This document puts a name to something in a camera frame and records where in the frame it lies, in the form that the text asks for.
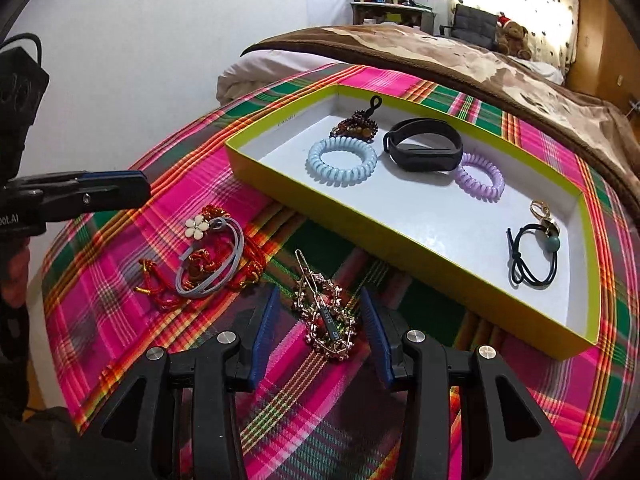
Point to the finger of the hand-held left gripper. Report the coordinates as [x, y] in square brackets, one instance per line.
[100, 197]
[112, 177]

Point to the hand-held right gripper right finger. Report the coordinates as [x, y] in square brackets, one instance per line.
[375, 335]

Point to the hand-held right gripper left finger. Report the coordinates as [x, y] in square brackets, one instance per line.
[262, 330]

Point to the rhinestone hair clip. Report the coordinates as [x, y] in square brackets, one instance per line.
[320, 290]

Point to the yellow cardboard box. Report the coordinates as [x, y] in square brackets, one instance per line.
[440, 220]

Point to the black wristband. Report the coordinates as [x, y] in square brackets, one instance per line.
[415, 162]

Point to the person's left hand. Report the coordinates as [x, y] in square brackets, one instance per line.
[12, 270]

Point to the pink green plaid cloth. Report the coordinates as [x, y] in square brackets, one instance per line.
[320, 410]

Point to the brown fleece blanket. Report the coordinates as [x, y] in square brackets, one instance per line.
[500, 80]

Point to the white cloth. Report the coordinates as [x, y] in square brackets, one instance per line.
[542, 72]

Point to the cluttered desk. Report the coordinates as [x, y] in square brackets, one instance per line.
[390, 15]

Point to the grey chair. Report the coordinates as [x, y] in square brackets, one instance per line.
[472, 25]

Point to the brown teddy bear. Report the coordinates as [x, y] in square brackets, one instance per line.
[515, 37]

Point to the wooden wardrobe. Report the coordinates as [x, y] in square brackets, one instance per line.
[610, 35]

